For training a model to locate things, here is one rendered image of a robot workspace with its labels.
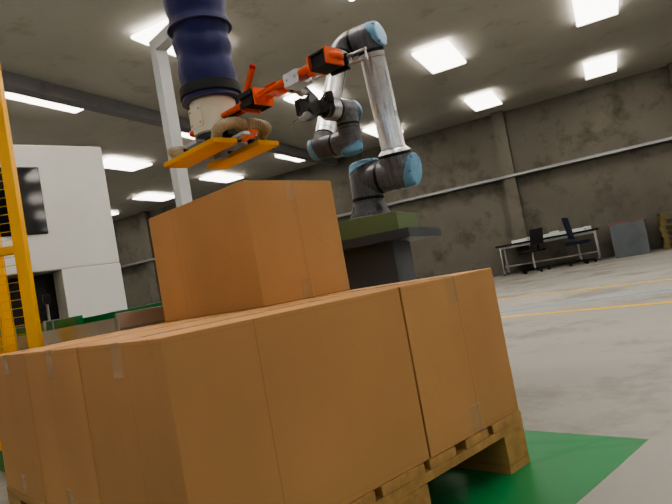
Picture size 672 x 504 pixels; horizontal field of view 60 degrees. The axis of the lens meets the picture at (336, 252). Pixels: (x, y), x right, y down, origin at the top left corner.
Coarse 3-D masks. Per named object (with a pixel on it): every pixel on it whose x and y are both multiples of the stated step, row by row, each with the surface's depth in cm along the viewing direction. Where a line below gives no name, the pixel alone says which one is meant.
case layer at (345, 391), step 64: (192, 320) 174; (256, 320) 108; (320, 320) 118; (384, 320) 131; (448, 320) 147; (0, 384) 174; (64, 384) 132; (128, 384) 106; (192, 384) 98; (256, 384) 106; (320, 384) 116; (384, 384) 128; (448, 384) 143; (512, 384) 161; (64, 448) 136; (128, 448) 109; (192, 448) 96; (256, 448) 104; (320, 448) 113; (384, 448) 125; (448, 448) 139
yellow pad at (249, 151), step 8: (248, 144) 213; (256, 144) 210; (264, 144) 211; (272, 144) 214; (232, 152) 220; (240, 152) 217; (248, 152) 218; (256, 152) 220; (216, 160) 228; (224, 160) 225; (232, 160) 226; (240, 160) 229; (208, 168) 233; (216, 168) 235; (224, 168) 238
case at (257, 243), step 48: (240, 192) 183; (288, 192) 195; (192, 240) 204; (240, 240) 185; (288, 240) 192; (336, 240) 208; (192, 288) 207; (240, 288) 188; (288, 288) 188; (336, 288) 204
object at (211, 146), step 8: (208, 136) 205; (200, 144) 201; (208, 144) 198; (216, 144) 199; (224, 144) 201; (232, 144) 203; (184, 152) 209; (192, 152) 205; (200, 152) 206; (208, 152) 208; (216, 152) 210; (176, 160) 213; (184, 160) 213; (192, 160) 215; (200, 160) 217
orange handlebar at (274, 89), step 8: (336, 56) 172; (304, 72) 180; (280, 80) 187; (272, 88) 190; (280, 88) 193; (264, 96) 196; (272, 96) 197; (224, 112) 209; (232, 112) 207; (240, 112) 209; (192, 136) 227; (248, 136) 245
